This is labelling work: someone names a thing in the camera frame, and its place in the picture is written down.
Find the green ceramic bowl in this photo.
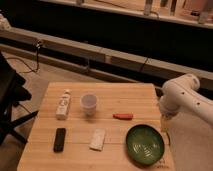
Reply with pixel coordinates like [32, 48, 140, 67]
[125, 124, 165, 166]

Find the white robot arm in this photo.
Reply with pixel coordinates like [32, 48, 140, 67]
[159, 74, 213, 132]

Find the white rectangular packet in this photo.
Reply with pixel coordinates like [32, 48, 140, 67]
[89, 129, 106, 151]

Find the translucent plastic cup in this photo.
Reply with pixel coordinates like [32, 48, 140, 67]
[80, 94, 97, 116]

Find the white tube bottle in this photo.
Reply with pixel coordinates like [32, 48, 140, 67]
[56, 89, 71, 120]

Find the black remote control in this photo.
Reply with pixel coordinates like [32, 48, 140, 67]
[53, 128, 66, 152]

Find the black office chair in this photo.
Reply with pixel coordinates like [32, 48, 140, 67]
[0, 52, 38, 145]

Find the black cable on floor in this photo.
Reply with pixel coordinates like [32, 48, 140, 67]
[4, 39, 44, 75]

